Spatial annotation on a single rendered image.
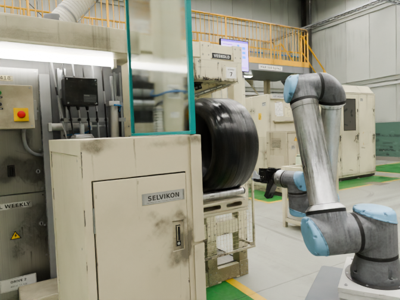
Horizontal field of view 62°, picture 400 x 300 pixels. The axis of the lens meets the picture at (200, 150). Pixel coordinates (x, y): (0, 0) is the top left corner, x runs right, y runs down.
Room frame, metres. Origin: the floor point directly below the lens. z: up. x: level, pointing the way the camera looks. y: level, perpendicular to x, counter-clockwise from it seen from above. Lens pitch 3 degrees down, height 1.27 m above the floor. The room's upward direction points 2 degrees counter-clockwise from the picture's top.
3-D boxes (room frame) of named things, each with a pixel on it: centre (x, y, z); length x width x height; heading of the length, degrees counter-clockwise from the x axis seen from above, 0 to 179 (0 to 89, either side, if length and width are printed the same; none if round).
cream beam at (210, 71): (2.41, 0.02, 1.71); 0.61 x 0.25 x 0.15; 123
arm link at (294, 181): (1.61, -0.46, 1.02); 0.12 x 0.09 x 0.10; 32
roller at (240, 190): (1.98, -0.12, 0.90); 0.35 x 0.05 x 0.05; 123
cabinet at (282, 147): (6.55, -1.85, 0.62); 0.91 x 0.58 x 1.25; 120
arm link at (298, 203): (1.61, -0.48, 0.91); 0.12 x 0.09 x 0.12; 92
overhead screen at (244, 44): (5.92, -0.67, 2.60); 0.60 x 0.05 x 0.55; 120
